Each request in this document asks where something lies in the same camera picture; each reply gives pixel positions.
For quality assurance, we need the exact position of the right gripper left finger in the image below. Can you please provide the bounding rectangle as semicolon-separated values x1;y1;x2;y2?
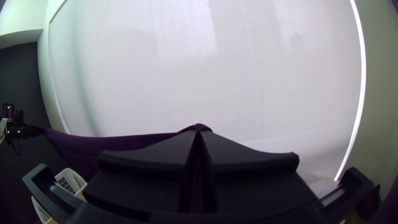
83;129;198;218

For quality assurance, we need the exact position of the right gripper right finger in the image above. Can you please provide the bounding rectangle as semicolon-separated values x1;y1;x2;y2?
200;130;318;215

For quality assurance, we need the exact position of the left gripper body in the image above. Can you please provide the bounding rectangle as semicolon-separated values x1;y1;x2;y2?
21;124;43;139

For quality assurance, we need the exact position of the black t-shirt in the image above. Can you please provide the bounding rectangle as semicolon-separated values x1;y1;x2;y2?
31;123;214;214

